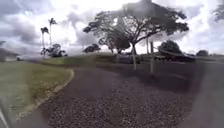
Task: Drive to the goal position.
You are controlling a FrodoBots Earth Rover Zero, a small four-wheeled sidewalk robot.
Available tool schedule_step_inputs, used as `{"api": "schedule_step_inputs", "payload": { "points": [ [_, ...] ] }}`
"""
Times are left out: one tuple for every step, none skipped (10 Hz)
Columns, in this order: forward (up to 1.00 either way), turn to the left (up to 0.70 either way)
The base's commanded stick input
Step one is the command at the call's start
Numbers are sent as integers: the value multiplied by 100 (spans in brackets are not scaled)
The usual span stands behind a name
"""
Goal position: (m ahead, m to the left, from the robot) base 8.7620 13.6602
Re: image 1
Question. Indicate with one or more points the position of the wooden post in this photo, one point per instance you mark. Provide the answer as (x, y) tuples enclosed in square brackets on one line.
[(151, 58), (134, 58)]

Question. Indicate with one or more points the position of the dark gravel path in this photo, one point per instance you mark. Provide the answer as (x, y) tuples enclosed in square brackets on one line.
[(113, 100)]

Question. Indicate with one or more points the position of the small white building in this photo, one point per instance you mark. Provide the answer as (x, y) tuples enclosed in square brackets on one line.
[(5, 54)]

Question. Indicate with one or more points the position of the dark round bush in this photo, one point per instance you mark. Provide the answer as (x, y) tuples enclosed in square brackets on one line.
[(170, 48)]

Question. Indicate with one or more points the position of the tall palm tree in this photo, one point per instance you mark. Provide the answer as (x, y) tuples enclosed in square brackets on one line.
[(43, 38), (50, 31)]

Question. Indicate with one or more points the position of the green grass lawn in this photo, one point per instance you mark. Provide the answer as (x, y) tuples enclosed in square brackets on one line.
[(26, 80)]

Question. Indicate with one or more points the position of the large spreading tree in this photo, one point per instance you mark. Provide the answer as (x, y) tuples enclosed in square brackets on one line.
[(136, 26)]

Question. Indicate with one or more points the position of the dark low tree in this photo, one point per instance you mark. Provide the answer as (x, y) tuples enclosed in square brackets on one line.
[(91, 48)]

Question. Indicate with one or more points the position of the thin pole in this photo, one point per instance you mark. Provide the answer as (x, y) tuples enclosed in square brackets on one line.
[(147, 45)]

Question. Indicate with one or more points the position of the dark bushy tree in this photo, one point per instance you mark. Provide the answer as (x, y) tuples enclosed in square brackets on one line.
[(54, 51)]

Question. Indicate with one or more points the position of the grass slope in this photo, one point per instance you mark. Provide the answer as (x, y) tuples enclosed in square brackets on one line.
[(80, 59)]

